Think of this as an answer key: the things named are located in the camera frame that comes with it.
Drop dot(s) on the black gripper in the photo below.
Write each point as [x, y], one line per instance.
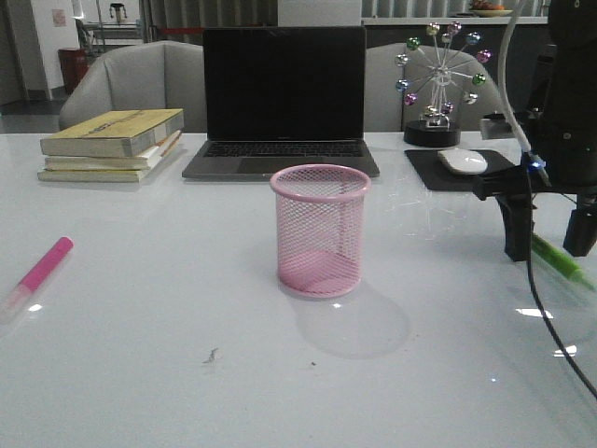
[559, 147]

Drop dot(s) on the green highlighter pen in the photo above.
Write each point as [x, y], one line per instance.
[561, 263]

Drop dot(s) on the pink highlighter pen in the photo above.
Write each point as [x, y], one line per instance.
[14, 301]

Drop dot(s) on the pink mesh pen holder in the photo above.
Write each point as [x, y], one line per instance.
[319, 221]

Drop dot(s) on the white computer mouse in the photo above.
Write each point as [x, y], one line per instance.
[463, 161]

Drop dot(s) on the black mouse pad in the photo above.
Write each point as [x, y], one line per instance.
[436, 176]

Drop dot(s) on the ferris wheel desk toy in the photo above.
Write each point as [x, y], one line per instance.
[441, 85]

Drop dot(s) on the right grey armchair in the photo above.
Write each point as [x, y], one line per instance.
[383, 107]

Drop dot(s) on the grey armchair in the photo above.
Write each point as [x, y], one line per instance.
[383, 107]
[162, 74]

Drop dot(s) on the fruit bowl on counter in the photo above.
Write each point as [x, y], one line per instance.
[487, 9]

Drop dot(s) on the grey laptop black screen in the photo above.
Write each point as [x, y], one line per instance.
[282, 96]

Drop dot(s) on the middle cream book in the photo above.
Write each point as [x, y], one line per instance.
[147, 160]

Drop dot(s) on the cream book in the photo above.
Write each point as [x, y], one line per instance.
[111, 176]
[147, 160]

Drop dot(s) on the left grey armchair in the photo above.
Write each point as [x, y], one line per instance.
[162, 74]

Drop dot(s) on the top yellow book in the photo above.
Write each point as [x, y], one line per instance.
[119, 134]

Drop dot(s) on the red trash bin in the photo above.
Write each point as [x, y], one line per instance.
[74, 66]

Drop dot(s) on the bottom cream book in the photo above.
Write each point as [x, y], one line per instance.
[111, 176]

